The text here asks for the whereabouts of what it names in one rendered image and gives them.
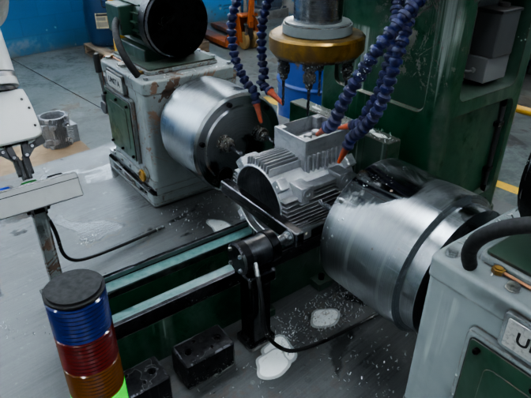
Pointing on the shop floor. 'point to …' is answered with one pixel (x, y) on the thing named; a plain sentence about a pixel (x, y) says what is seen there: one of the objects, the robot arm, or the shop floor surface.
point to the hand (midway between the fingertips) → (24, 169)
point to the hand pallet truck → (245, 25)
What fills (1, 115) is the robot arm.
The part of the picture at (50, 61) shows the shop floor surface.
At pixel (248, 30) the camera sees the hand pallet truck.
